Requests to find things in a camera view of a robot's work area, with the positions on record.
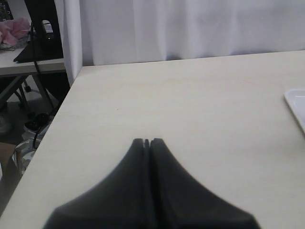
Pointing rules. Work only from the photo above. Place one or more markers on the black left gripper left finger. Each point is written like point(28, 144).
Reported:
point(123, 200)

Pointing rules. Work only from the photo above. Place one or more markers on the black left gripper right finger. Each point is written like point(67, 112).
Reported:
point(183, 203)

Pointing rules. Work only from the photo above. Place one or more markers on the white rectangular tray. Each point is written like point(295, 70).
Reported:
point(295, 100)

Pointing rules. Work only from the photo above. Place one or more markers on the cardboard box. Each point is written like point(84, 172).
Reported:
point(10, 173)

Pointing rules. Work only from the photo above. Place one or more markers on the white curtain backdrop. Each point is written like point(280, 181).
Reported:
point(101, 32)

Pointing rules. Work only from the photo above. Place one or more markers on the black monitor stand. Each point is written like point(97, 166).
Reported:
point(46, 42)

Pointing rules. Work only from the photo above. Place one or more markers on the grey side table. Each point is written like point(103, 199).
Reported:
point(20, 71)

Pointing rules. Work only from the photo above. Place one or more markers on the pink cloth pile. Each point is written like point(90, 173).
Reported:
point(11, 31)

